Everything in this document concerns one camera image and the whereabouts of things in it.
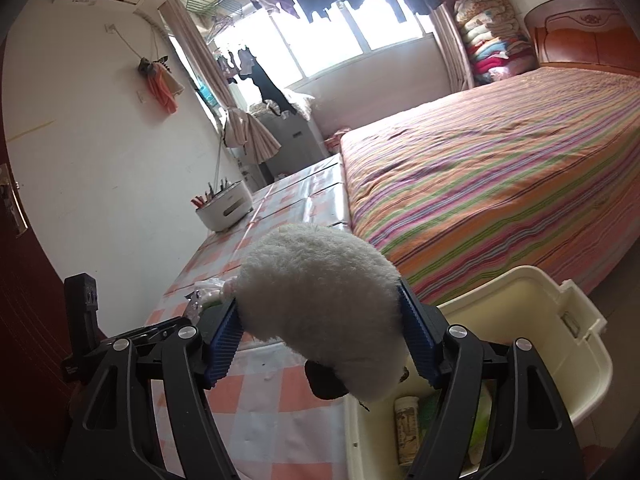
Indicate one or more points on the teal hanging bag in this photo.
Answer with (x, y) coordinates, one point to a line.
(206, 92)

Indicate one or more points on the white round pen holder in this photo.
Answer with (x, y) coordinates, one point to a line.
(225, 210)

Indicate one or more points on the dark red door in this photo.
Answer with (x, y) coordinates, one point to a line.
(30, 285)

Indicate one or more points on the stack of folded quilts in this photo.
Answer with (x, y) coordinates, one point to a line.
(492, 35)

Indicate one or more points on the black hanging garment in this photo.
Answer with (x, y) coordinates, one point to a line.
(270, 87)

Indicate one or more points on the bunch of pens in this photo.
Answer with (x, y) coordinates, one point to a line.
(210, 192)

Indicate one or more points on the pink cloth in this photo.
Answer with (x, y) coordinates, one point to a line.
(336, 140)

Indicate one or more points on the cream plastic bin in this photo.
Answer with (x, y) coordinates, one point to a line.
(525, 300)

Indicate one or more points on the bed with striped sheet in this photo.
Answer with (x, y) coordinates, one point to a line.
(475, 170)

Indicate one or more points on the hanging sock rack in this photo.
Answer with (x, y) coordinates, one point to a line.
(235, 62)

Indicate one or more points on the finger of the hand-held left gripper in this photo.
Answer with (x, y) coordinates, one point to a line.
(155, 331)

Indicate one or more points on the wooden headboard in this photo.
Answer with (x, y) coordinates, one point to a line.
(585, 35)

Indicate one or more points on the tied striped curtain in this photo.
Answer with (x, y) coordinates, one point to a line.
(200, 60)

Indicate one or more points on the orange hanging cloth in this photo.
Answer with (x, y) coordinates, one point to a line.
(162, 85)

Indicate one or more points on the metal door lock plate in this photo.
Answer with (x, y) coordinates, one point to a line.
(12, 200)

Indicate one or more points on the white plush toy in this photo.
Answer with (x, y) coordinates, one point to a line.
(320, 300)

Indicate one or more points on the window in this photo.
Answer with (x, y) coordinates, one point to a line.
(330, 45)

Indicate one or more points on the small beige label bottle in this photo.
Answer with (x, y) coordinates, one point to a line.
(407, 430)

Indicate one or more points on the clear plastic bag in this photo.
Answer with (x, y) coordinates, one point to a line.
(212, 292)

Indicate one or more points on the grey white cabinet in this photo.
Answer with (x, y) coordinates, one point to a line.
(295, 145)

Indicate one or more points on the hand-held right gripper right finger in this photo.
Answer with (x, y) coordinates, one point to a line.
(417, 340)

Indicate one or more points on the white cloth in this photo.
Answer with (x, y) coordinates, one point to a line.
(300, 102)

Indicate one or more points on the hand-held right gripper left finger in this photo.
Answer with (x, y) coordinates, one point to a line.
(225, 345)

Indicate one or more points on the checked plastic tablecloth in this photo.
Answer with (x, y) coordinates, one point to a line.
(260, 410)

